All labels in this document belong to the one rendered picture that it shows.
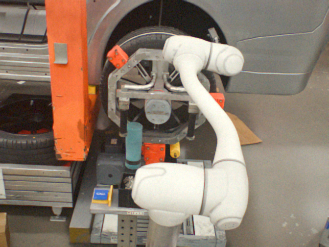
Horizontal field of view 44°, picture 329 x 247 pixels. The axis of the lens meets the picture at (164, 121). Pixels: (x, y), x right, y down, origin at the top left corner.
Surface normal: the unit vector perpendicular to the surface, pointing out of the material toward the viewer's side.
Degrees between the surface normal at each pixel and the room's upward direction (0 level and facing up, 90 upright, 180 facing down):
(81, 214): 0
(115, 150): 90
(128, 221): 90
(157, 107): 90
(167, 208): 100
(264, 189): 0
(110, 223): 0
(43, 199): 90
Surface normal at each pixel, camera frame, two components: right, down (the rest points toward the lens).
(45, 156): 0.46, 0.45
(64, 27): 0.01, 0.48
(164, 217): -0.12, 0.73
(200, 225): 0.07, -0.87
